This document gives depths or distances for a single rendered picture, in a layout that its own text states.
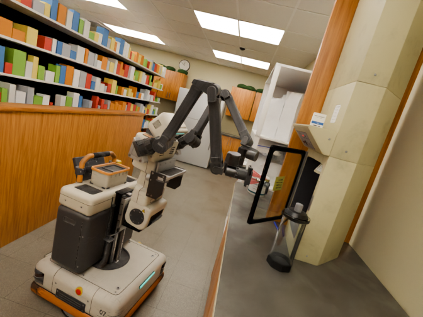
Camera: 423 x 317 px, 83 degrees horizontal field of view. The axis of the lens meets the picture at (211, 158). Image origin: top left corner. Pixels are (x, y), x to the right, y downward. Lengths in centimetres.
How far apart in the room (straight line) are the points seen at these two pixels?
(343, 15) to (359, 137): 69
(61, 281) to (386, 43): 203
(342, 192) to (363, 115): 31
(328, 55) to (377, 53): 39
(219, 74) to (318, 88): 539
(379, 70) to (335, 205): 54
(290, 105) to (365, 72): 129
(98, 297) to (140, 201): 60
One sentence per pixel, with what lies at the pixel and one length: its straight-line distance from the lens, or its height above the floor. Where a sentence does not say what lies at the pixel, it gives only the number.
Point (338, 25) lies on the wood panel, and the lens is 152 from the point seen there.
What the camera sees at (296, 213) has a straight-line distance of 98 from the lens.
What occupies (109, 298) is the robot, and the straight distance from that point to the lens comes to 173.
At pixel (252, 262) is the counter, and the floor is 94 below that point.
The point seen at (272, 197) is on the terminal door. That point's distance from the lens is 127.
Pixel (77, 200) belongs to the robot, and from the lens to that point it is 163.
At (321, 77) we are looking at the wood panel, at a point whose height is 177.
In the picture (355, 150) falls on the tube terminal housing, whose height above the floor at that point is 146.
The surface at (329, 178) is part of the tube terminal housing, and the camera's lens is 109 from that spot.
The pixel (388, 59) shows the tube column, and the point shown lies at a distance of 115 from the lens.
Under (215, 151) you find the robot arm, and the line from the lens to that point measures 119.
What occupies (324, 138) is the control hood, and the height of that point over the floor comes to 147.
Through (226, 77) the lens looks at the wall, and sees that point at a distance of 667.
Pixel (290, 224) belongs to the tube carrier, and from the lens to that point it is 98.
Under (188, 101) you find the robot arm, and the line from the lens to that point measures 117.
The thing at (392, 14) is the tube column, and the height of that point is 195.
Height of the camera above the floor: 147
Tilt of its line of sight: 11 degrees down
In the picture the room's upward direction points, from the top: 15 degrees clockwise
